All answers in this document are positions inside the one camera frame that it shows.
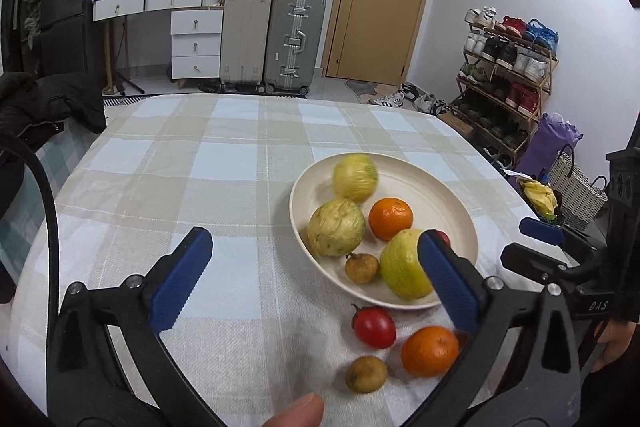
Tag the dark white sneaker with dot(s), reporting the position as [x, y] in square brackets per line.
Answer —
[412, 92]

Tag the bunch of bananas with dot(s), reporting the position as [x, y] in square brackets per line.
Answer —
[540, 199]

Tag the orange tangerine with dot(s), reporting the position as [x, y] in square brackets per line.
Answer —
[430, 351]
[391, 218]

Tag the dark open wardrobe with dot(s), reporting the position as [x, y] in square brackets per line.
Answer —
[27, 7]

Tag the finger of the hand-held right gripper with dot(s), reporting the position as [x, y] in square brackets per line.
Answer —
[542, 230]
[530, 259]

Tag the small yellow passion fruit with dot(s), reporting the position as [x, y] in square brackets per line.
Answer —
[355, 177]

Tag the black white striped sneaker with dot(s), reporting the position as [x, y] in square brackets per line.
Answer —
[386, 100]

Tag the purple bag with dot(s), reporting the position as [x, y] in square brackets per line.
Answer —
[542, 142]

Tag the wooden shoe rack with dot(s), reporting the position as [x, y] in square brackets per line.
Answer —
[547, 82]

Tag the black puffer jacket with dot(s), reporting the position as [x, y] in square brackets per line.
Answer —
[50, 107]

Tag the person's right hand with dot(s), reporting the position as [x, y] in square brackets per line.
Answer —
[617, 344]

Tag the grey doormat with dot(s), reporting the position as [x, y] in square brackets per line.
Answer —
[365, 88]

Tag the white desk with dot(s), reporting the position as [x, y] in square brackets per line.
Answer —
[130, 2]

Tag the beige suitcase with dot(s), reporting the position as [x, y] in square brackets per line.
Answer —
[245, 37]

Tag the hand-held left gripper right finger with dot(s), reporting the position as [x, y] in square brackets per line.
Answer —
[448, 283]

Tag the cream round plate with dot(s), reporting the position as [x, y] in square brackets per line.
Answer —
[430, 207]

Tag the silver suitcase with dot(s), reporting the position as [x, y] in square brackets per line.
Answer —
[295, 42]

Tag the large yellow-green passion fruit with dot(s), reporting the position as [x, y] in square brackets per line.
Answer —
[405, 269]

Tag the light blue checked cover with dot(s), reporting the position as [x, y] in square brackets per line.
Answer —
[67, 147]

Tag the person's left hand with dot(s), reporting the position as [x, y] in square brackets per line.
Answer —
[295, 412]

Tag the medium yellow passion fruit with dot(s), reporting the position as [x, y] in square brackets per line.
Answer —
[335, 227]

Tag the small brown longan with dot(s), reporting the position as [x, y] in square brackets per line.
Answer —
[366, 373]
[361, 268]

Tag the white woven basket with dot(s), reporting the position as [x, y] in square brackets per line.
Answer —
[575, 187]

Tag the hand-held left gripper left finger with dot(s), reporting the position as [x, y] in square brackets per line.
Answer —
[180, 279]

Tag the red tomato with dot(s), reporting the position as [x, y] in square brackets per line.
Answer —
[443, 238]
[374, 327]

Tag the white drawer cabinet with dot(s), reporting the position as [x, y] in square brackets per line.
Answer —
[196, 44]

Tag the grey sneaker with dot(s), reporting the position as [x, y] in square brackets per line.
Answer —
[430, 104]

